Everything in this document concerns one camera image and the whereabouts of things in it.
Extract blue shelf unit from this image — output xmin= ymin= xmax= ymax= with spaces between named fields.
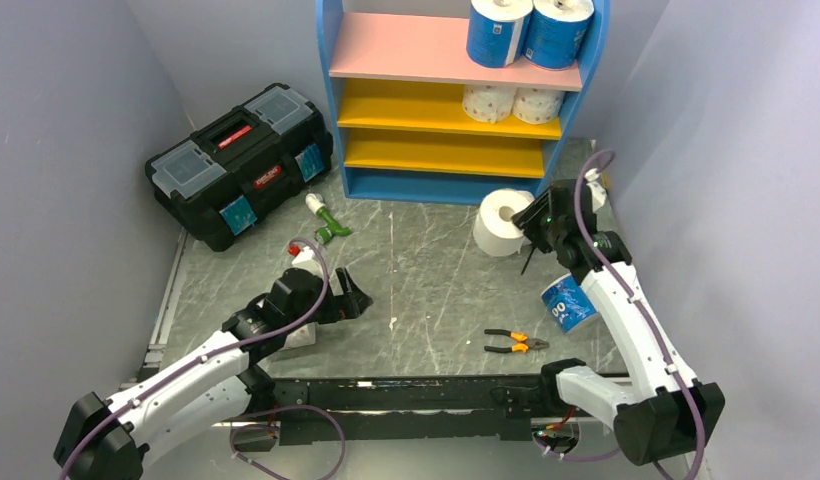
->
xmin=315 ymin=1 xmax=611 ymax=205

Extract orange handled pliers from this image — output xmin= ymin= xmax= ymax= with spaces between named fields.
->
xmin=483 ymin=328 xmax=550 ymax=354

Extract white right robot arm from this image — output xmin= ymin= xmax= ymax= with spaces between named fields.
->
xmin=512 ymin=180 xmax=725 ymax=466

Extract blue cartoon roll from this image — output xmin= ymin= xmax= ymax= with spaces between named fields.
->
xmin=523 ymin=0 xmax=595 ymax=70

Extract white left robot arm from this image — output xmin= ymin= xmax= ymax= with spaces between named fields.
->
xmin=53 ymin=268 xmax=374 ymax=479

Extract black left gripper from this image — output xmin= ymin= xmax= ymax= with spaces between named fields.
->
xmin=285 ymin=266 xmax=371 ymax=332

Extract green pipe valve fitting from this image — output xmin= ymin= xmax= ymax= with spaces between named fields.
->
xmin=305 ymin=193 xmax=352 ymax=245

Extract plain white roll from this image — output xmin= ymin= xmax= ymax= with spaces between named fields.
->
xmin=473 ymin=188 xmax=535 ymax=257

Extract black toolbox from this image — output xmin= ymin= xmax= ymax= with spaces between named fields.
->
xmin=144 ymin=83 xmax=334 ymax=252

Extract orange handled screwdriver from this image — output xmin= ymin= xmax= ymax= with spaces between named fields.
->
xmin=520 ymin=245 xmax=535 ymax=276

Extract white dotted roll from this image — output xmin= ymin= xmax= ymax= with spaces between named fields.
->
xmin=462 ymin=84 xmax=517 ymax=124

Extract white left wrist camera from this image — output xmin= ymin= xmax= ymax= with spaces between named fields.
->
xmin=287 ymin=243 xmax=327 ymax=279

